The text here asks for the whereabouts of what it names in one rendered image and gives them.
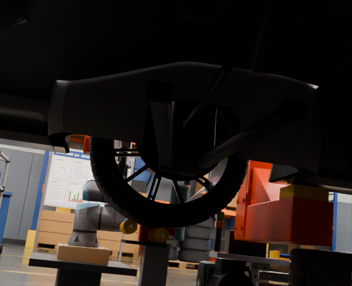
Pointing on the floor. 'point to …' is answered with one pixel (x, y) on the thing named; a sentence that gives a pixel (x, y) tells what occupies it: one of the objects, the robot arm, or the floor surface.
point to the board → (68, 183)
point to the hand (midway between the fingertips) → (122, 162)
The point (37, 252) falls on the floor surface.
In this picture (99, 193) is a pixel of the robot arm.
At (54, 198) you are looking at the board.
